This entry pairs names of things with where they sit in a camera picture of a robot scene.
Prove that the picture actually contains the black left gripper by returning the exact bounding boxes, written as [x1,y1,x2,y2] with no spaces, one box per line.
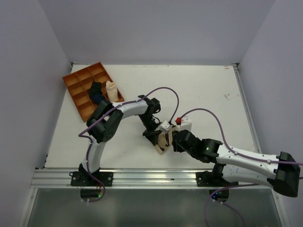
[138,114,162,146]

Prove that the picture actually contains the beige underwear with dark trim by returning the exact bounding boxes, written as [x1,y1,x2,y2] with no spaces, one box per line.
[154,126,178,155]

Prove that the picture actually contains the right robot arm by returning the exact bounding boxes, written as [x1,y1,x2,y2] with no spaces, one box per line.
[172,130,301,198]

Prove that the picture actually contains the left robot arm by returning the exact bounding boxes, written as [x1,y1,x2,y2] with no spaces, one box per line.
[79,95,161,186]

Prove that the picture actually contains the rolled beige underwear in tray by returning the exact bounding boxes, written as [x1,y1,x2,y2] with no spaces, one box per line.
[106,80,118,102]

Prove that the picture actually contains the rolled navy underwear in tray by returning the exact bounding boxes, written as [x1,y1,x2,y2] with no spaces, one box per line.
[91,94,105,105]

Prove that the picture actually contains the rolled black underwear in tray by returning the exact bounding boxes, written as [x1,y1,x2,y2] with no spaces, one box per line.
[89,81,102,99]

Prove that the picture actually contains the orange compartment tray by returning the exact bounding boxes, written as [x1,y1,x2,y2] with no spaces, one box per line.
[62,62,113,122]

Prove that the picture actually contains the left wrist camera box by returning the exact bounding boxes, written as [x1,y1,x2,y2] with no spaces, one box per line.
[160,120,172,134]

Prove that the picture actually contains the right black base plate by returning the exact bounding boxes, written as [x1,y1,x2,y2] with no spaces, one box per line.
[196,171,239,187]

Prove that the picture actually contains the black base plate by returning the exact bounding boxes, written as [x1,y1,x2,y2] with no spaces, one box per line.
[196,171,239,187]
[69,171,113,187]

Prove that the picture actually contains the aluminium front rail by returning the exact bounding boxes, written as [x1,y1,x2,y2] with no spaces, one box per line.
[30,168,281,189]

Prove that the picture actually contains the aluminium rail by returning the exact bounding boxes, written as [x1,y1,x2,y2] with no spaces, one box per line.
[30,168,281,189]
[232,63,262,154]

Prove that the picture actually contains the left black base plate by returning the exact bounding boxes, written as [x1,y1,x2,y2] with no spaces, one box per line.
[69,171,113,187]

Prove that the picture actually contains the aluminium right side rail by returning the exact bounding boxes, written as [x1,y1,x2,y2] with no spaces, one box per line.
[232,63,262,154]

